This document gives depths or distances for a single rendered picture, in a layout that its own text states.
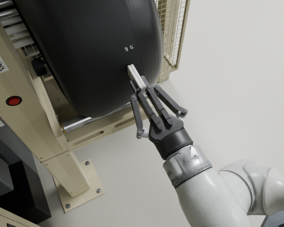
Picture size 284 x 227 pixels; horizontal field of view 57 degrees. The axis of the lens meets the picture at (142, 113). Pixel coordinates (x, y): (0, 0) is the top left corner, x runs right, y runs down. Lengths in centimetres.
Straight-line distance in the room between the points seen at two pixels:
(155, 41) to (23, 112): 50
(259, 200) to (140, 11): 48
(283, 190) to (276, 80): 190
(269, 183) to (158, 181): 125
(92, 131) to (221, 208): 60
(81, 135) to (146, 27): 50
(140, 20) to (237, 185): 41
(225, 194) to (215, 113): 160
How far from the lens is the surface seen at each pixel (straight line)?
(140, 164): 184
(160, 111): 58
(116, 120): 99
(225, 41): 264
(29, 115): 96
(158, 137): 56
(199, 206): 51
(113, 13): 61
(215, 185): 52
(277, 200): 62
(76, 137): 98
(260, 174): 62
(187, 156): 53
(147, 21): 64
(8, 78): 82
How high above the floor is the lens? 172
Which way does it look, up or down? 58 degrees down
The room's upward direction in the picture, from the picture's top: straight up
